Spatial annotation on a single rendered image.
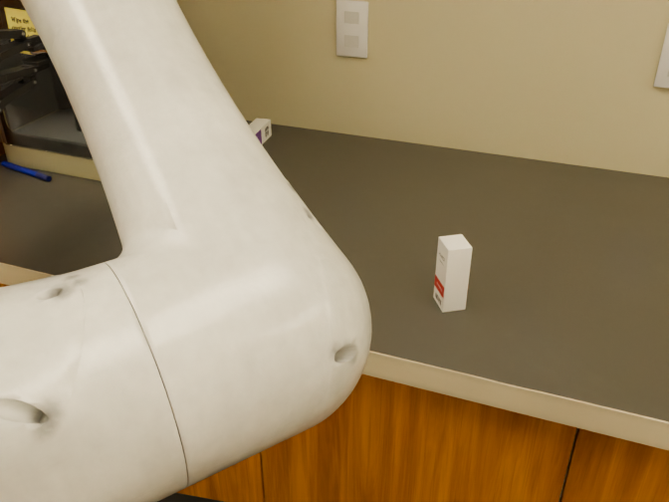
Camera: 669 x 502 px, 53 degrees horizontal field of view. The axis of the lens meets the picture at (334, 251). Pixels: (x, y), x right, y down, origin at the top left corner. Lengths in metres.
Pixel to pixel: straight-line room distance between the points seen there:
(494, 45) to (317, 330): 1.13
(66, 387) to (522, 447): 0.72
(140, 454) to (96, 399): 0.03
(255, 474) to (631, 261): 0.69
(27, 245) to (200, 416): 0.88
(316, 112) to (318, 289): 1.23
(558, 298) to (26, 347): 0.80
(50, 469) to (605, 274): 0.89
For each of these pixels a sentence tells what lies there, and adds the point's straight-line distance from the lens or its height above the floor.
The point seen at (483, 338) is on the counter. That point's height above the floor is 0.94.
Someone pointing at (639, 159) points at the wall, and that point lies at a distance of 1.48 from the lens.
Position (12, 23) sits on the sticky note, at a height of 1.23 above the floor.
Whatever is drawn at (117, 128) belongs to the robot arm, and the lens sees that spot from 0.43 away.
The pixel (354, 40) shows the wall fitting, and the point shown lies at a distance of 1.49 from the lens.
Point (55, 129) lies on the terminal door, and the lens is 1.38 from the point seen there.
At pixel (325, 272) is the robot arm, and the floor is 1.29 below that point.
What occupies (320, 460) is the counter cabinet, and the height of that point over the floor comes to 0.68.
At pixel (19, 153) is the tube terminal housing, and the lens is 1.49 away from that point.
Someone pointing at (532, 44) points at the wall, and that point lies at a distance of 1.42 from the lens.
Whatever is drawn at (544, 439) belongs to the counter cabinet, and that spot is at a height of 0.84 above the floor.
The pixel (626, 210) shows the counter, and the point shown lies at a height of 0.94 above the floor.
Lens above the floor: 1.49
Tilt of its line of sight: 31 degrees down
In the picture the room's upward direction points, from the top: straight up
